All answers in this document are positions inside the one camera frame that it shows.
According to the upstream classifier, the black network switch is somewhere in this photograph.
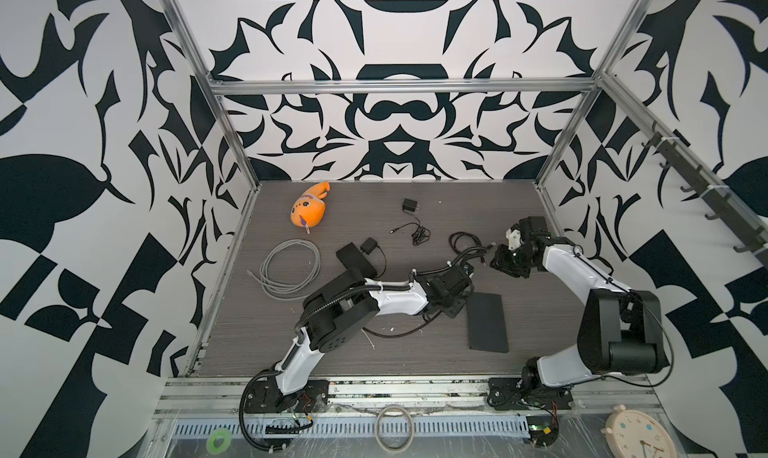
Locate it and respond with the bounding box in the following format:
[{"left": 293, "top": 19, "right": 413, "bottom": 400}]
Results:
[{"left": 336, "top": 242, "right": 378, "bottom": 279}]

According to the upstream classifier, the coiled black ethernet cable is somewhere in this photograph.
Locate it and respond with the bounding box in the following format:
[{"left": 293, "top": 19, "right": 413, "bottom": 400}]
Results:
[{"left": 448, "top": 230, "right": 497, "bottom": 258}]

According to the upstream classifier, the grey ethernet cable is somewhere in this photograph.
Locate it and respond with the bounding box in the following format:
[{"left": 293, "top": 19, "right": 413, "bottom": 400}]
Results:
[{"left": 247, "top": 238, "right": 323, "bottom": 301}]

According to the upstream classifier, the green tape roll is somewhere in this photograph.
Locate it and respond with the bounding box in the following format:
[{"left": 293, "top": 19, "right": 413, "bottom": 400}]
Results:
[{"left": 206, "top": 428, "right": 233, "bottom": 456}]

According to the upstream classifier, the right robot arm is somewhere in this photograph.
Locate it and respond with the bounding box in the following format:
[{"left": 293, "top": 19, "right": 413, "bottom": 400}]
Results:
[{"left": 491, "top": 216, "right": 675, "bottom": 392}]

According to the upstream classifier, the white analog clock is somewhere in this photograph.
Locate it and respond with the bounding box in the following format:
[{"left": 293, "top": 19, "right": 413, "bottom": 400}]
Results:
[{"left": 600, "top": 404, "right": 678, "bottom": 458}]

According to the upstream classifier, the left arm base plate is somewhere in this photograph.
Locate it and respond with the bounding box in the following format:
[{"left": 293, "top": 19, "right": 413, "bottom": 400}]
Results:
[{"left": 241, "top": 377, "right": 330, "bottom": 414}]

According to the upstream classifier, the black wall hook rail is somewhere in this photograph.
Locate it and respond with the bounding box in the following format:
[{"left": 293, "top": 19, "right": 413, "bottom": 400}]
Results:
[{"left": 643, "top": 120, "right": 767, "bottom": 267}]

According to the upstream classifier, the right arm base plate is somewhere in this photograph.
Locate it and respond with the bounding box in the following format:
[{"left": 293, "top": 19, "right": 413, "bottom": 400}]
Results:
[{"left": 486, "top": 377, "right": 573, "bottom": 411}]

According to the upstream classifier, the beige cable ring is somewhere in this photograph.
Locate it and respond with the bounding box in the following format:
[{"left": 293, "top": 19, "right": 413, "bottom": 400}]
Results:
[{"left": 374, "top": 403, "right": 416, "bottom": 454}]

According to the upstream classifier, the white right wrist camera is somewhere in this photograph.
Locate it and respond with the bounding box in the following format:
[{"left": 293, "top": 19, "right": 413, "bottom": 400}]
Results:
[{"left": 505, "top": 226, "right": 522, "bottom": 251}]

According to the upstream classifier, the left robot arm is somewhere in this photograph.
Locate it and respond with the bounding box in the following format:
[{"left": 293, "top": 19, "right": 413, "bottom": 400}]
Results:
[{"left": 274, "top": 261, "right": 474, "bottom": 395}]

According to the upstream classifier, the orange plush toy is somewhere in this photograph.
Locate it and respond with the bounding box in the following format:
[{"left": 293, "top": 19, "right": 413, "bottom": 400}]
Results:
[{"left": 290, "top": 181, "right": 331, "bottom": 233}]

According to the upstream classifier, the black rectangular box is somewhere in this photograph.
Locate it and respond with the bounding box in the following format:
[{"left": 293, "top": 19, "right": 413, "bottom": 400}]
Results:
[{"left": 466, "top": 292, "right": 509, "bottom": 353}]

